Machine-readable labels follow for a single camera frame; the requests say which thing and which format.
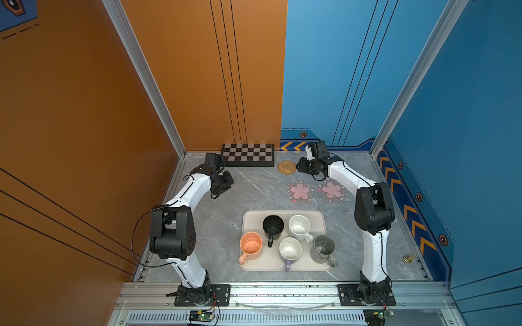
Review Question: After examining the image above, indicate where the black white chessboard box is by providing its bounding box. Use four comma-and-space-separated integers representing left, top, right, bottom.
220, 143, 275, 167

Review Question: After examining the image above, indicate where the pink flower coaster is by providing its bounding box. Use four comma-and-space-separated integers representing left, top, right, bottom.
318, 178, 346, 203
285, 180, 315, 203

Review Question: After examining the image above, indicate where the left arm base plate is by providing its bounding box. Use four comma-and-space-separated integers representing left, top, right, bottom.
173, 284, 231, 307

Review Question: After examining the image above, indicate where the grey mug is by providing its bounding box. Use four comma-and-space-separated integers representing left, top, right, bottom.
311, 234, 338, 268

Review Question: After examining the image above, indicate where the small brass bell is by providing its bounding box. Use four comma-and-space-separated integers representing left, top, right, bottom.
403, 255, 415, 264

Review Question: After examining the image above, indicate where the beige plastic tray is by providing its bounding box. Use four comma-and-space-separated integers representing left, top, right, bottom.
241, 211, 331, 272

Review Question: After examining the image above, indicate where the orange pink mug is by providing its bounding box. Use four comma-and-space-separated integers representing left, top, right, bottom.
239, 232, 263, 266

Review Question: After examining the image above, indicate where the woven rattan round coaster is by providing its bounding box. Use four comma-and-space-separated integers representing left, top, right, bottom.
277, 160, 297, 175

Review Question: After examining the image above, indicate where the left green circuit board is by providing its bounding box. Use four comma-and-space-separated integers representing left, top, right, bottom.
188, 311, 216, 324

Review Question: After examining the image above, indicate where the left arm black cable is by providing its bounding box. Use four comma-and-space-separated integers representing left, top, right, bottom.
130, 209, 176, 269

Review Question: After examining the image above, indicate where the white mug purple handle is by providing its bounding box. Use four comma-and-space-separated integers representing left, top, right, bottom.
279, 237, 302, 272

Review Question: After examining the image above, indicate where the right green circuit board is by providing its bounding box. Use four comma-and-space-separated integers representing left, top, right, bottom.
363, 309, 395, 326

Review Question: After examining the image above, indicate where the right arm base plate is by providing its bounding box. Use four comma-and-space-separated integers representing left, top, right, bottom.
337, 283, 397, 307

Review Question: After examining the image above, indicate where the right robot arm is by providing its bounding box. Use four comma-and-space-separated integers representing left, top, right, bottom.
296, 141, 395, 307

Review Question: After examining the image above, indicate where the black mug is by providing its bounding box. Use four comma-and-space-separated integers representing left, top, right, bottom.
262, 215, 285, 248

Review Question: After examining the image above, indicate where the green circuit board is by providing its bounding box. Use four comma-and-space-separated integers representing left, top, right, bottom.
363, 309, 395, 326
188, 311, 216, 324

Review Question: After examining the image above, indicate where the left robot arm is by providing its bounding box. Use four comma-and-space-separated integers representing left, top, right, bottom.
150, 153, 234, 305

